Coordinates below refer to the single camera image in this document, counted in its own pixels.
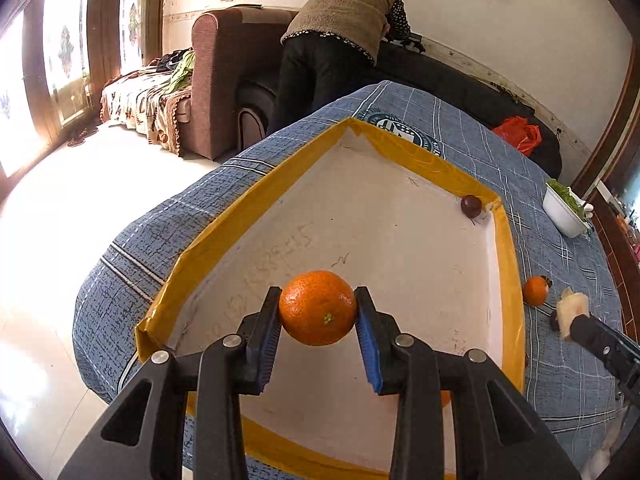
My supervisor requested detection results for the patterned covered sofa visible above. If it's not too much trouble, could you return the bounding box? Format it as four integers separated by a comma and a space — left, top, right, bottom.
100, 48, 195, 156

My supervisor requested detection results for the red plastic bag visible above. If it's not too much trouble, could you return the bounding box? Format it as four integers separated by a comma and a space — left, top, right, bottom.
492, 116, 542, 157

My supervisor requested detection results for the person in brown vest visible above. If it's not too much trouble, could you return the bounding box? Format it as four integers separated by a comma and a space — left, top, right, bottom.
268, 0, 411, 133

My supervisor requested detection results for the dark plum in tray corner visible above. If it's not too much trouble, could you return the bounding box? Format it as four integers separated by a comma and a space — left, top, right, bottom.
460, 195, 484, 219

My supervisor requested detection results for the blue plaid tablecloth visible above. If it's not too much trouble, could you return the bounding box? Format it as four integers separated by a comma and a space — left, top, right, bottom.
72, 81, 623, 467

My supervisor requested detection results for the large orange tangerine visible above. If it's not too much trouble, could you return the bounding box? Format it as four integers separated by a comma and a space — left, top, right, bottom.
279, 270, 357, 347

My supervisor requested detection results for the white bowl of greens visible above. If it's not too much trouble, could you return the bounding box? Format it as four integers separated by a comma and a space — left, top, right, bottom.
542, 179, 594, 238

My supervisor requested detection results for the peeled white sugarcane piece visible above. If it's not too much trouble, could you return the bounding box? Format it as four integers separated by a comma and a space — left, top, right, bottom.
555, 287, 590, 341

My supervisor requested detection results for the yellow taped white tray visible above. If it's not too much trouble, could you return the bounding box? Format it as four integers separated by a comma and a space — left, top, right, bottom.
136, 119, 525, 479

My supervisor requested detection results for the brown armchair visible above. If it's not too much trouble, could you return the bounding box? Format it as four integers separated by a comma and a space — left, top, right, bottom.
180, 6, 295, 160

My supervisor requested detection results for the tangerine with leaf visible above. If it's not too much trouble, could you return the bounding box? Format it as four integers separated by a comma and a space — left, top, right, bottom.
522, 275, 552, 308

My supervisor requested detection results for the black sofa by wall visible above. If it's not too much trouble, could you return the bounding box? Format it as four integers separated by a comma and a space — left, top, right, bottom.
236, 41, 562, 178

